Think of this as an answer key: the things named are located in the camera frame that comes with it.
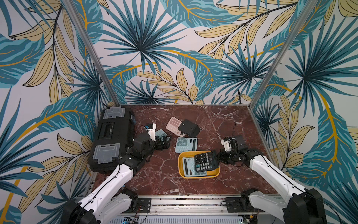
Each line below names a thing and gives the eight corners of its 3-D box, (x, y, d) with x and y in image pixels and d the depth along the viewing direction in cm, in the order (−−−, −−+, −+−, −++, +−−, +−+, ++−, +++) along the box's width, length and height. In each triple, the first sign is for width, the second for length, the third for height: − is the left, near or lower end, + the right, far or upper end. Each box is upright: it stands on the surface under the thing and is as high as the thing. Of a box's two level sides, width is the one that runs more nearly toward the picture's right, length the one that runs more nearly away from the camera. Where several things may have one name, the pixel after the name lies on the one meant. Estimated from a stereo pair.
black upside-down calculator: (177, 131, 106) (177, 127, 102) (185, 121, 111) (185, 118, 108) (193, 140, 101) (194, 136, 98) (200, 129, 107) (201, 126, 103)
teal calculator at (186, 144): (175, 152, 94) (175, 150, 91) (175, 139, 100) (175, 137, 97) (197, 152, 94) (198, 150, 91) (196, 140, 100) (197, 137, 98)
